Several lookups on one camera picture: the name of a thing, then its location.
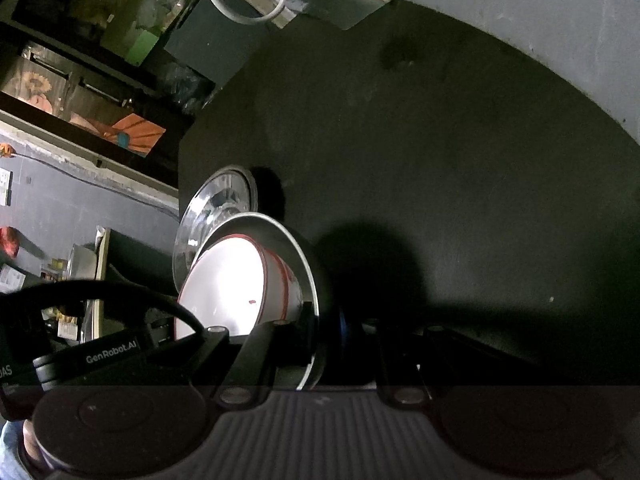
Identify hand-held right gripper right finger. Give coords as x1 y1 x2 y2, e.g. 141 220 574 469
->
340 310 596 403

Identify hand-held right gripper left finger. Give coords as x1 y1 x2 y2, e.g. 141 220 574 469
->
150 310 321 397

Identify deep steel bowl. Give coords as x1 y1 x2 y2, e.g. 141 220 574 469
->
192 211 333 392

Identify large steel plate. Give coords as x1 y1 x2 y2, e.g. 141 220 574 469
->
171 165 258 291

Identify person's left hand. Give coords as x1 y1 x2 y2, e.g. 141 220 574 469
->
22 420 56 471

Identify red hanging bag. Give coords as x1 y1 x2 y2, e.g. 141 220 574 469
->
0 226 21 259

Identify person's blue pants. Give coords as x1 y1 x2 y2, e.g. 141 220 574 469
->
0 422 36 480

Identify kitchen counter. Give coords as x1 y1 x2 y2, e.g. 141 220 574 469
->
80 227 177 343

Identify orange printed panel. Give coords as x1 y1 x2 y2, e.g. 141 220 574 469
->
70 112 167 158

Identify sunflower picture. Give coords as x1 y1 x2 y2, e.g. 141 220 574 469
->
22 71 58 113

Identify clear plastic bags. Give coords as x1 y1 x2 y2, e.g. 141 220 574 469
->
162 62 216 111

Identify dark grey cabinet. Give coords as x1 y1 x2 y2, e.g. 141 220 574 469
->
164 0 271 86

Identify green box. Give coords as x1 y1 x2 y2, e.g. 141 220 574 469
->
102 27 161 66

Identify white door frame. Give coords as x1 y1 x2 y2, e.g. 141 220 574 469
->
0 110 180 211

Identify cleaver with white handle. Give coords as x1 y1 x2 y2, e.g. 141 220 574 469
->
320 0 393 31

